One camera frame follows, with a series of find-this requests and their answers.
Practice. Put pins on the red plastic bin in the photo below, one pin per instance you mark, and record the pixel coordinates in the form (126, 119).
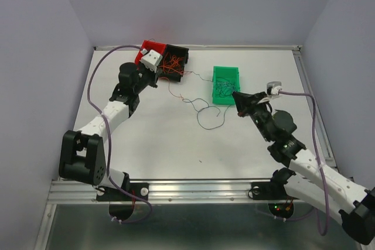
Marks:
(148, 45)

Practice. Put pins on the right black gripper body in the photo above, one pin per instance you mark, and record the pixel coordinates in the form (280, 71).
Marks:
(258, 111)

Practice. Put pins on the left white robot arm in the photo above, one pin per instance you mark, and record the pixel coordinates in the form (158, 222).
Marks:
(86, 153)

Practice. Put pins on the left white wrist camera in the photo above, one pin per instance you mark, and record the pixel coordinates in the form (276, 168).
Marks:
(151, 60)

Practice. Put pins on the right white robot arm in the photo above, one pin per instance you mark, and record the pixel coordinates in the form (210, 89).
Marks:
(306, 177)

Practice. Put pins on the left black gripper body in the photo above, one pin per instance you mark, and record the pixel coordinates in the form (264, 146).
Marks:
(146, 77)

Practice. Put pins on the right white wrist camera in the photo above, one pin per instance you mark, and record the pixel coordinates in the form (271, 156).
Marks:
(274, 87)

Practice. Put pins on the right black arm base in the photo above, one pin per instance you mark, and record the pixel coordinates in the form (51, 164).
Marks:
(267, 190)

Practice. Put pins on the black plastic bin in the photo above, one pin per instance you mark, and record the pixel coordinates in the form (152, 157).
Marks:
(173, 63)

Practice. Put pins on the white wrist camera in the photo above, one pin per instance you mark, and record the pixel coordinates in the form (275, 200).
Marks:
(274, 87)
(151, 60)

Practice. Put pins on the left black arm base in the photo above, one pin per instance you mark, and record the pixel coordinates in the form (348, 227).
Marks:
(124, 190)

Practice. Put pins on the aluminium front rail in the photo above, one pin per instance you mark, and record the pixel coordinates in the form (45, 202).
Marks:
(187, 192)

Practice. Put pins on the green plastic bin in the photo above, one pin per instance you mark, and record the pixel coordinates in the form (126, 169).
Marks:
(225, 80)

